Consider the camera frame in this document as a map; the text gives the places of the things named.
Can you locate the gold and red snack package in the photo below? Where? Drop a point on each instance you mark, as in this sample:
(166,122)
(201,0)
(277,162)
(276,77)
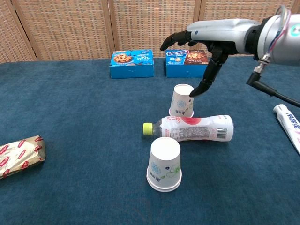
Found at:
(21,155)

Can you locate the white toothpaste tube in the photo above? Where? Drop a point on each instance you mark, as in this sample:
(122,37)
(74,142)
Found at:
(290,124)

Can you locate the white paper cup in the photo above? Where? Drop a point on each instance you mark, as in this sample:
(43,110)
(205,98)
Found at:
(181,100)
(164,189)
(164,159)

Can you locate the woven bamboo folding screen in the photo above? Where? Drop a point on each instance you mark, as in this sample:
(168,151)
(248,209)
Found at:
(70,28)

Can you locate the blue and brown cookie box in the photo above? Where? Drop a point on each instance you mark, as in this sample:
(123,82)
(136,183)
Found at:
(182,68)

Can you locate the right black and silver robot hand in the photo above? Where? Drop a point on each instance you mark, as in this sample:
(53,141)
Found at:
(222,35)

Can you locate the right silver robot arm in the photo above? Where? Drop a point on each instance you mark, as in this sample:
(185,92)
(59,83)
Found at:
(288,47)

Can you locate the blue carpet table cover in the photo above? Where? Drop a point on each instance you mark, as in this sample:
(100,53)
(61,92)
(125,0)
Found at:
(82,105)

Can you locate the plastic bottle with green cap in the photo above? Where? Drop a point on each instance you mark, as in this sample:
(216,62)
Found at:
(199,130)

